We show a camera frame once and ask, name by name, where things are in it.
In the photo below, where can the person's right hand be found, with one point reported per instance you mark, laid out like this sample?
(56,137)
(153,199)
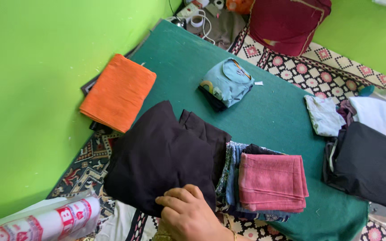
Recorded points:
(193,217)

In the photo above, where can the person's right fingers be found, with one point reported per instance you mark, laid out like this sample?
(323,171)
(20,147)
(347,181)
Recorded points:
(173,200)

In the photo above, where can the large black garment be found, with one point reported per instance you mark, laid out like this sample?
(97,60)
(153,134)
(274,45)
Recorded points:
(159,157)

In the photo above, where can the stack of blue patterned clothes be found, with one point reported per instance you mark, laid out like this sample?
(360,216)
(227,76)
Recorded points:
(231,180)

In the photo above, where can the gold bangle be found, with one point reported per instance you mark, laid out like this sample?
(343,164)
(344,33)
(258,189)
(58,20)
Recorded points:
(234,235)

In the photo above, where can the small black folded garment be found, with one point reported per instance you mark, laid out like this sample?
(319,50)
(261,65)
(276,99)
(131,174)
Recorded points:
(209,134)

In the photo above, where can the dark patterned rug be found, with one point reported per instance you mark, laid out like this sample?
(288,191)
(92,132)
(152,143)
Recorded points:
(85,167)

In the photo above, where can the pink folded cloth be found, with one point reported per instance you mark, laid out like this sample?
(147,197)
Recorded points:
(271,180)

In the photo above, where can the orange folded cloth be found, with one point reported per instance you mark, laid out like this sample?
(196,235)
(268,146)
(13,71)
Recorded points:
(117,93)

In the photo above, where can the clear bag with red print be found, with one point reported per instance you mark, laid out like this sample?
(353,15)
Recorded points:
(45,222)

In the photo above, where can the light blue folded shirt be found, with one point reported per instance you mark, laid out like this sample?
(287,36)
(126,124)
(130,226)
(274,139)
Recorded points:
(228,80)

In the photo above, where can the green felt mat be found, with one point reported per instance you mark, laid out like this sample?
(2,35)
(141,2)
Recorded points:
(273,113)

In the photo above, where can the small white paper scrap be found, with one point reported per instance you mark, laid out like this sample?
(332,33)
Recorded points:
(258,83)

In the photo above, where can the pale grey crumpled garment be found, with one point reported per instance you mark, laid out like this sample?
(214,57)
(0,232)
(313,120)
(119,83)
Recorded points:
(323,115)

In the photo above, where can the grey brown cloth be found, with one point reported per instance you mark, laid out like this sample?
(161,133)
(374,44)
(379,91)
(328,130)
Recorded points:
(225,28)

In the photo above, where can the cream floral patterned carpet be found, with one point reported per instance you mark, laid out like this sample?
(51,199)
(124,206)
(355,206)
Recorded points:
(313,73)

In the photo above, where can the white power strip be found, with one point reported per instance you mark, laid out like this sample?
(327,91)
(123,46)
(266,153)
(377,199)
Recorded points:
(188,11)

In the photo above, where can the mauve crumpled garment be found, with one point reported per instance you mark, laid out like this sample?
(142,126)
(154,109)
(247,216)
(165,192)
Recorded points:
(347,112)

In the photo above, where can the black dotted garment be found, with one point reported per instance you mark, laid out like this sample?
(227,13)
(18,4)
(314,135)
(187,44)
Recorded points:
(370,164)

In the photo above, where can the small white tape roll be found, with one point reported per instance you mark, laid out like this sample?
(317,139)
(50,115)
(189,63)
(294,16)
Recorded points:
(218,4)

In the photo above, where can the orange patterned cloth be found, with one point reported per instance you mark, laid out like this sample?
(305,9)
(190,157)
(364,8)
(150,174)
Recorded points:
(239,5)

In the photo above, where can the maroon cushion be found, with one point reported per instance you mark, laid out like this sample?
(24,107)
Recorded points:
(285,25)

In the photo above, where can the white crumpled garment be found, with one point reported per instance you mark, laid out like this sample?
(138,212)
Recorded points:
(377,115)

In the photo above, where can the teal cloth piece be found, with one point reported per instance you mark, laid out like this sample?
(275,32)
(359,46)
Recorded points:
(367,90)

